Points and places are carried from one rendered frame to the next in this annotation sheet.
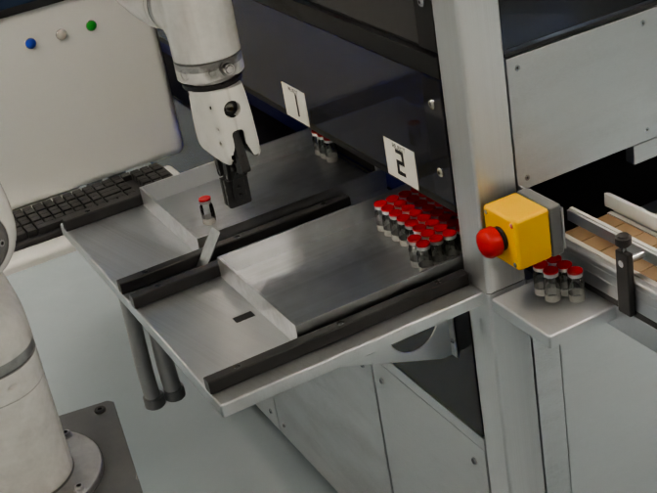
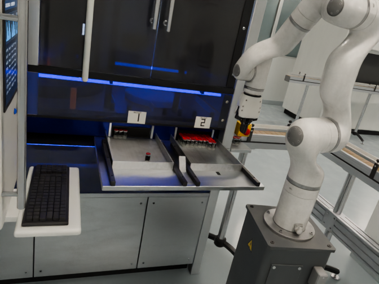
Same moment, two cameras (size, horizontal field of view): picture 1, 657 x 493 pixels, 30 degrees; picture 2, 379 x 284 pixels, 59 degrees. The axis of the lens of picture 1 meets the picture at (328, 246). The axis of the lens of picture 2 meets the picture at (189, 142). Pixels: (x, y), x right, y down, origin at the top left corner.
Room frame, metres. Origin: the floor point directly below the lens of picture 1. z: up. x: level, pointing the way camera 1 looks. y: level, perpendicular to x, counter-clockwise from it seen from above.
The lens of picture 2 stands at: (1.63, 1.51, 1.52)
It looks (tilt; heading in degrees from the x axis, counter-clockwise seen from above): 21 degrees down; 271
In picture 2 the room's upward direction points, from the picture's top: 11 degrees clockwise
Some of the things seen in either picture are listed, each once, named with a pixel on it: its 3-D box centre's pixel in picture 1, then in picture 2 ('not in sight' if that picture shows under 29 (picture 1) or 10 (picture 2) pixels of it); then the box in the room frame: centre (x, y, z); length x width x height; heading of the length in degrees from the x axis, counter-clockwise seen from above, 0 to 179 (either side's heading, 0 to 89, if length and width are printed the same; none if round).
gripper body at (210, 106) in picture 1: (219, 112); (249, 104); (1.44, 0.10, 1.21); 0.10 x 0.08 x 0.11; 24
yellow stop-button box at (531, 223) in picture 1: (522, 229); (242, 128); (1.40, -0.25, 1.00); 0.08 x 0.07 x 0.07; 114
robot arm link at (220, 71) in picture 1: (209, 66); (254, 90); (1.44, 0.10, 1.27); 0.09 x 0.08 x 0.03; 24
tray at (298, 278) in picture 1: (359, 257); (203, 151); (1.58, -0.04, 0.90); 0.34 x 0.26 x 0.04; 114
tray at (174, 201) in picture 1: (261, 187); (136, 149); (1.89, 0.09, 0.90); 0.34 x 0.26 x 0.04; 114
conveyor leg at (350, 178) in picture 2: not in sight; (331, 224); (0.68, -0.37, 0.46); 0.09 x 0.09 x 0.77; 24
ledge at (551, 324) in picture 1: (561, 303); (236, 146); (1.40, -0.29, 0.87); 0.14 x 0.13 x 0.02; 114
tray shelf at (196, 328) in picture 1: (270, 250); (174, 162); (1.71, 0.09, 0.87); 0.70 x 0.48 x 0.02; 24
